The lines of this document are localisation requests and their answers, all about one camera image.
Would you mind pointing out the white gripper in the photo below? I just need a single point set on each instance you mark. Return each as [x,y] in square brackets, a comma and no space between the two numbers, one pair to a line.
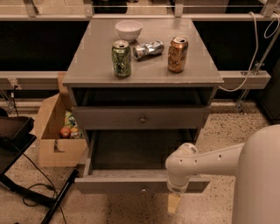
[176,186]

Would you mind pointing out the grey drawer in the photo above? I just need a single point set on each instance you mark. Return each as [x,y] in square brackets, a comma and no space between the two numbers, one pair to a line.
[130,161]
[141,117]

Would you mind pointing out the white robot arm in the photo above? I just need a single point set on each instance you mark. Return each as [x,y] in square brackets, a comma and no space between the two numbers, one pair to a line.
[255,165]

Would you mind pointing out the grey top drawer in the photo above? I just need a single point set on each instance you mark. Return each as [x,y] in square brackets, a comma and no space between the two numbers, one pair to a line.
[141,117]

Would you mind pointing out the grey drawer cabinet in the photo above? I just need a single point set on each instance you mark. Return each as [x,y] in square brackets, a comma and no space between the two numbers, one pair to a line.
[91,81]

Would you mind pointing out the small jar in box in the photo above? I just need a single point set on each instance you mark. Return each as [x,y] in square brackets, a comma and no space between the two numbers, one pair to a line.
[75,133]

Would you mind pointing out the red apple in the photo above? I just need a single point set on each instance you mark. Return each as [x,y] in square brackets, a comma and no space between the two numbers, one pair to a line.
[65,132]

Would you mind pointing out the cardboard box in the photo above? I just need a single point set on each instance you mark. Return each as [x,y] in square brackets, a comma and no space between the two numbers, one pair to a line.
[54,150]

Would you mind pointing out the green snack bag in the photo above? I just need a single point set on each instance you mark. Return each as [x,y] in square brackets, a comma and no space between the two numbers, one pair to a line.
[70,120]

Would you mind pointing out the orange soda can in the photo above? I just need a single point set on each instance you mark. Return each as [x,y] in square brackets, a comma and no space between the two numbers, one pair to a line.
[177,54]

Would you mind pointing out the crushed silver can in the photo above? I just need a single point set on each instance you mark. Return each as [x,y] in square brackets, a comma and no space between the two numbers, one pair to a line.
[148,49]

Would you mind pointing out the green soda can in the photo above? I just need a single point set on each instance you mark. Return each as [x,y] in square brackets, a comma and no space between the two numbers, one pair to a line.
[121,58]

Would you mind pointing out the black stand with tray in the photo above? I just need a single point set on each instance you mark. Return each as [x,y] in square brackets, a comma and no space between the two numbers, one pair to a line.
[15,139]

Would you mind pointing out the white bowl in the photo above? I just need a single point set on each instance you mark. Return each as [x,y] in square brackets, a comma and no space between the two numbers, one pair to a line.
[129,30]

